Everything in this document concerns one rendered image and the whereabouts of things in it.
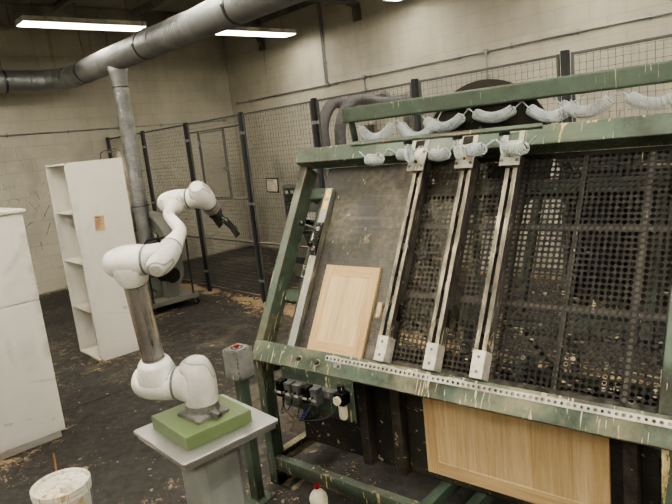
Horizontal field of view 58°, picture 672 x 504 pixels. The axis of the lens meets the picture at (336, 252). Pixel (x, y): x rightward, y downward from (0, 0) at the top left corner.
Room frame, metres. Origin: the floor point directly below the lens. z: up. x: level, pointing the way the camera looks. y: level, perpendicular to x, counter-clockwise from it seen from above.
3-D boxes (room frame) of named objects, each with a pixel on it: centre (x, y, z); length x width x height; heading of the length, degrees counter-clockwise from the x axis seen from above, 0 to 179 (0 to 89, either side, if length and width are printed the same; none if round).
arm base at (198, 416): (2.63, 0.68, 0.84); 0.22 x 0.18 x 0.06; 47
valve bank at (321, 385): (2.96, 0.22, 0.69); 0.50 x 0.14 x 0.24; 50
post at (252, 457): (3.19, 0.60, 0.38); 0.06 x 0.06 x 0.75; 50
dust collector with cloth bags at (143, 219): (8.27, 2.63, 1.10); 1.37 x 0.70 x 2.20; 41
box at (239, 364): (3.19, 0.60, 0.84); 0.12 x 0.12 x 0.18; 50
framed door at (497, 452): (2.59, -0.71, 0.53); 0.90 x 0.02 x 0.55; 50
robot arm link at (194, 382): (2.64, 0.71, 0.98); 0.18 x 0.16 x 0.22; 80
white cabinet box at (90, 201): (6.36, 2.52, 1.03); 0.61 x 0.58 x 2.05; 41
